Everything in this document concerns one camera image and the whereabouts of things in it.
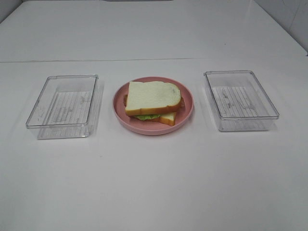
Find green lettuce leaf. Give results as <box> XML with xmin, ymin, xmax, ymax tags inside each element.
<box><xmin>134</xmin><ymin>114</ymin><xmax>160</xmax><ymax>121</ymax></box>

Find bread slice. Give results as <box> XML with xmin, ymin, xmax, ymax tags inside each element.
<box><xmin>129</xmin><ymin>111</ymin><xmax>178</xmax><ymax>127</ymax></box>
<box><xmin>125</xmin><ymin>81</ymin><xmax>181</xmax><ymax>116</ymax></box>

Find bacon strip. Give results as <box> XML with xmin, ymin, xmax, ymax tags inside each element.
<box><xmin>123</xmin><ymin>94</ymin><xmax>128</xmax><ymax>107</ymax></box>
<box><xmin>180</xmin><ymin>97</ymin><xmax>185</xmax><ymax>109</ymax></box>

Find pink round plate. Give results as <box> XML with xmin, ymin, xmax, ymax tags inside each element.
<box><xmin>113</xmin><ymin>77</ymin><xmax>194</xmax><ymax>135</ymax></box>

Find clear plastic left tray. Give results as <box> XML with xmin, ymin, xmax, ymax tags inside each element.
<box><xmin>26</xmin><ymin>74</ymin><xmax>104</xmax><ymax>140</ymax></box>

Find clear plastic tray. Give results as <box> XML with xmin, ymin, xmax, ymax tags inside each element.
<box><xmin>204</xmin><ymin>70</ymin><xmax>280</xmax><ymax>132</ymax></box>
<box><xmin>26</xmin><ymin>74</ymin><xmax>104</xmax><ymax>140</ymax></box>

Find clear plastic right tray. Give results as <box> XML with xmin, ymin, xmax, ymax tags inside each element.
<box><xmin>204</xmin><ymin>70</ymin><xmax>280</xmax><ymax>132</ymax></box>

